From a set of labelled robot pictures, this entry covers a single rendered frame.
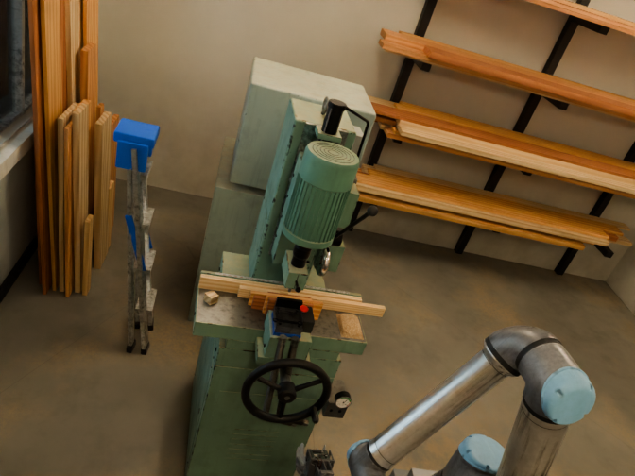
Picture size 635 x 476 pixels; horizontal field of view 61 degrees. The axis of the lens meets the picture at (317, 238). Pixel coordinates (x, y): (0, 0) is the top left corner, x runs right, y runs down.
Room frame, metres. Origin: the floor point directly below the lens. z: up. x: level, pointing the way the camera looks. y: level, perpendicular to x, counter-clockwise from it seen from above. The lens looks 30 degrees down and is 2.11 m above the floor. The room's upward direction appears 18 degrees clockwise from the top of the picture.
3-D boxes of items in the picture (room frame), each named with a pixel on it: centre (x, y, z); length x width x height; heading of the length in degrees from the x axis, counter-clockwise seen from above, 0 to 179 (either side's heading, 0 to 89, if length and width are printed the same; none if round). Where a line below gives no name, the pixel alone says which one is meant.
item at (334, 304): (1.60, -0.06, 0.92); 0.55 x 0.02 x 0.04; 107
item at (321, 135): (1.70, 0.08, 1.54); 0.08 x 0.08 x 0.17; 17
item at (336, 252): (1.79, -0.06, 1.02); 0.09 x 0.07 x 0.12; 107
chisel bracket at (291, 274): (1.59, 0.04, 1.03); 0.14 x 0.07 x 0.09; 17
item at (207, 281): (1.58, 0.06, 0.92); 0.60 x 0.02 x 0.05; 107
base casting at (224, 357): (1.68, 0.07, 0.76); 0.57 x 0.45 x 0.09; 17
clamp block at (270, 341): (1.38, 0.00, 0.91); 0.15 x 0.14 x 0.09; 107
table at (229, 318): (1.46, 0.02, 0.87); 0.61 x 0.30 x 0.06; 107
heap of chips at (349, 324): (1.55, -0.21, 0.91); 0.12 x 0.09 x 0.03; 17
